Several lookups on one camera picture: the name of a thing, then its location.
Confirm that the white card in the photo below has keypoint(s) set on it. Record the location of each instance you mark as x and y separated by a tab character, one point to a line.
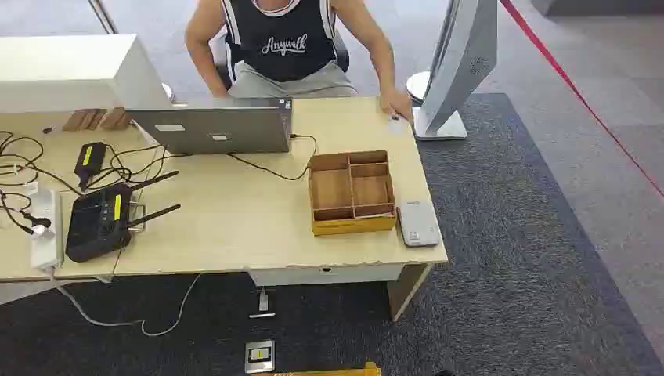
398	127

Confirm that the wooden compartment box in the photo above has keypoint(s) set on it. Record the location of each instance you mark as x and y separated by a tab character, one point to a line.
351	193

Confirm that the white desk drawer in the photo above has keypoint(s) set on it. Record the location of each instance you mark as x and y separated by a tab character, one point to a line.
321	275

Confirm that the grey flat device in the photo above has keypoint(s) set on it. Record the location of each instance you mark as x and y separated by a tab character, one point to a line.
418	224

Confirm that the person's left hand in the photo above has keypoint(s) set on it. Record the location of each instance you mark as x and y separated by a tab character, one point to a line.
395	103

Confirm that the wooden desk leg panel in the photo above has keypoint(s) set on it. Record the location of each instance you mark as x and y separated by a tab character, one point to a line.
405	290

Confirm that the white round base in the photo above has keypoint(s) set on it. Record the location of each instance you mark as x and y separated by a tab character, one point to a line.
416	85

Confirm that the silver laptop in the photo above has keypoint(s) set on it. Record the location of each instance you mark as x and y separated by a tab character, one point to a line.
207	130

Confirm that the person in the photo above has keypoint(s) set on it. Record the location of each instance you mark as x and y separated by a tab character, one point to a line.
285	46

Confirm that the metal floor outlet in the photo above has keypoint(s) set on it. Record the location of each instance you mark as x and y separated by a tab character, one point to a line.
260	356

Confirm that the yellow object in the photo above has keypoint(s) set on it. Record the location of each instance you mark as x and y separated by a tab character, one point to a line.
332	372

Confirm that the small wooden block stack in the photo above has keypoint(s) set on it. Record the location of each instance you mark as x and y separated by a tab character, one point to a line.
116	119
83	120

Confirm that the black remote controller with antennas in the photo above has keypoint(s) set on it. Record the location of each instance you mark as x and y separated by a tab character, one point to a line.
98	223

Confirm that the black power adapter yellow label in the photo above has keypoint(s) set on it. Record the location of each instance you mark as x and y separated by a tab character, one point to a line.
90	160

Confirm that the red floor tape line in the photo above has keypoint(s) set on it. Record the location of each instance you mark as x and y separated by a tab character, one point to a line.
570	85

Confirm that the metal pole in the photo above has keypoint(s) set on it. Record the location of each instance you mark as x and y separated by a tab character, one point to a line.
103	16

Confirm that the white rectangular box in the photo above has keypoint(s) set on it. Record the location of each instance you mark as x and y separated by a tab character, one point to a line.
67	72

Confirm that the white power strip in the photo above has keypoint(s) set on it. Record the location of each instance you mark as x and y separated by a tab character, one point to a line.
46	244

